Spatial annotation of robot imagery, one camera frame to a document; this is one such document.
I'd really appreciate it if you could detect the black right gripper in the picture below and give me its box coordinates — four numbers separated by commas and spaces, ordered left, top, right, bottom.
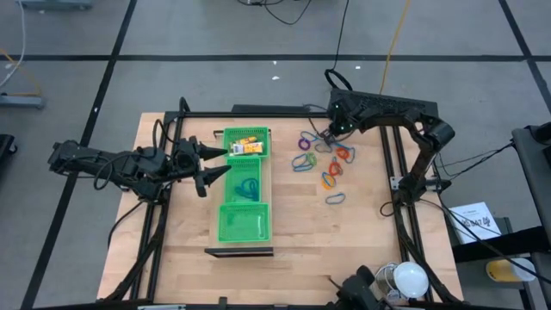
319, 99, 365, 148

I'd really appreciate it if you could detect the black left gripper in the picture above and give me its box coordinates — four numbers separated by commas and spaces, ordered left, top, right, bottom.
165, 141, 232, 198

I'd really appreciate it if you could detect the yellow pack with white barcode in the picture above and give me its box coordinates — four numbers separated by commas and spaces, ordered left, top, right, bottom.
232, 142, 264, 156

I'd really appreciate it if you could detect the narrow green plastic basket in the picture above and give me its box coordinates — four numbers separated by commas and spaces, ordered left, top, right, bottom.
224, 156, 263, 204

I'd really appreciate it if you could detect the small green plastic basket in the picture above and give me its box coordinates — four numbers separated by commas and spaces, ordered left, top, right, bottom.
222, 126, 272, 159

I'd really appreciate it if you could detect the large green plastic basket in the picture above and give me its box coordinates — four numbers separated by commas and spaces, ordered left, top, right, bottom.
217, 201, 272, 244

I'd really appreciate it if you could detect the white dome lamp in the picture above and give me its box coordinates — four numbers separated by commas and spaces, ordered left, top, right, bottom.
392, 260, 430, 300

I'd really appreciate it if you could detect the white printed paper sheet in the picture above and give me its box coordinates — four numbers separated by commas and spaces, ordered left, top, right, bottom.
447, 201, 503, 245

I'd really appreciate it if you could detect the grey furniture foot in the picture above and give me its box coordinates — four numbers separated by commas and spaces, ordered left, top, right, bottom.
16, 0, 94, 11
0, 94, 47, 110

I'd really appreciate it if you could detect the black caster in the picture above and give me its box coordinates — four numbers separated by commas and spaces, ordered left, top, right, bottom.
0, 133, 19, 157

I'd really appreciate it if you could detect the black side cart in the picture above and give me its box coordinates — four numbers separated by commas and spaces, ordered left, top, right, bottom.
451, 122, 551, 310

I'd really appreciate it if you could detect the yellow bottle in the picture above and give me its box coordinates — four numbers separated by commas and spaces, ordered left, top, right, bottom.
485, 257, 537, 283

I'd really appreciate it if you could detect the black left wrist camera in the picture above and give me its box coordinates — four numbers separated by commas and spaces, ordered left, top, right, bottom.
175, 137, 201, 171

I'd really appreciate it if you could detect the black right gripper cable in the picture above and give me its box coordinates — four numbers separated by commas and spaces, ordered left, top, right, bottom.
302, 102, 335, 135

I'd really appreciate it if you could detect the black hanging cable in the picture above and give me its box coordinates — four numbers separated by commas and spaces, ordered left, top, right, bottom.
323, 0, 355, 92

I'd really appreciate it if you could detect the wooden stand with black frame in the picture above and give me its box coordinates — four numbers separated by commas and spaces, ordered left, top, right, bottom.
205, 126, 276, 258

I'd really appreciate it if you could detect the thick yellow cable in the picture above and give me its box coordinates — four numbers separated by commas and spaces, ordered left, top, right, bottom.
378, 0, 413, 95

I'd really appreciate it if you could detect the black floor cable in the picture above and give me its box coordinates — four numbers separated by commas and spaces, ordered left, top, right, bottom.
236, 0, 314, 26

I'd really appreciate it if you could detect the white cord bundle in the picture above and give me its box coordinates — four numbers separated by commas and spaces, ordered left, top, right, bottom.
372, 262, 404, 305

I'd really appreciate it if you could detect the white floor cable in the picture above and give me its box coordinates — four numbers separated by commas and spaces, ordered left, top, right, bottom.
0, 0, 27, 87

